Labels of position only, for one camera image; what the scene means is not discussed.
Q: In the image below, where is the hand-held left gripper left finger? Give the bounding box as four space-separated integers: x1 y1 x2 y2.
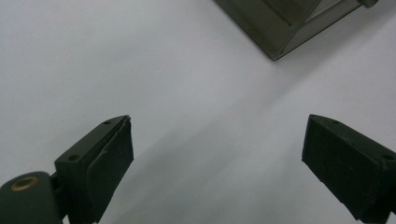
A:
54 115 134 224

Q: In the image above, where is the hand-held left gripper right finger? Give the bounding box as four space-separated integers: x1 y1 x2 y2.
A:
301 114 396 224

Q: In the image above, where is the smoky clear drawer cabinet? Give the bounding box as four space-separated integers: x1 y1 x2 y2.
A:
213 0 380 62

